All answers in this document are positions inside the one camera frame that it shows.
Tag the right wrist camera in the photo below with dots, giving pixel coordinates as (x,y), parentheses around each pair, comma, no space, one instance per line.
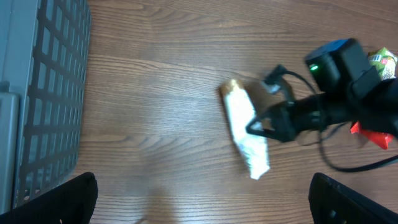
(274,83)

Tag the orange spaghetti packet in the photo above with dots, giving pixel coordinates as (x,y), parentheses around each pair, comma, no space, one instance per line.
(380,139)

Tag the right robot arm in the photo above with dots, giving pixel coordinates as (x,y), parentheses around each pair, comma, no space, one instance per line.
(351,90)

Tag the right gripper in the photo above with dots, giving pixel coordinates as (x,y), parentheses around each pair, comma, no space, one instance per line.
(284,122)

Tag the grey plastic shopping basket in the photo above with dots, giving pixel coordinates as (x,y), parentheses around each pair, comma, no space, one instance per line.
(44,56)

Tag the white tube with gold cap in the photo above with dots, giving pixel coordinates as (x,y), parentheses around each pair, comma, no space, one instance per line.
(239,112)

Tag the green snack packet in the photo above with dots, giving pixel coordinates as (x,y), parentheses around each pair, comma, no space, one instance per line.
(385,63)

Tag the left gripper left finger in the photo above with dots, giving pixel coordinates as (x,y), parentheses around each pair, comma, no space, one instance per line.
(72,202)

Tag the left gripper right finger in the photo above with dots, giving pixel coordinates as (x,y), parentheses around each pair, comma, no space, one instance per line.
(332,202)

